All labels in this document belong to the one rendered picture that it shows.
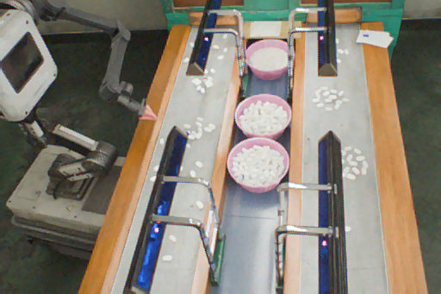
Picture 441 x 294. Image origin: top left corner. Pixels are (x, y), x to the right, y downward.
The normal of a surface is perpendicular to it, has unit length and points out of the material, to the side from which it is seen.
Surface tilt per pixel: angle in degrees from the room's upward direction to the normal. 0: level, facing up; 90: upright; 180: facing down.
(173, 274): 0
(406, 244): 0
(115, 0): 90
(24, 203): 0
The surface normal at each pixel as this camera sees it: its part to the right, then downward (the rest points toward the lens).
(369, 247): -0.13, -0.67
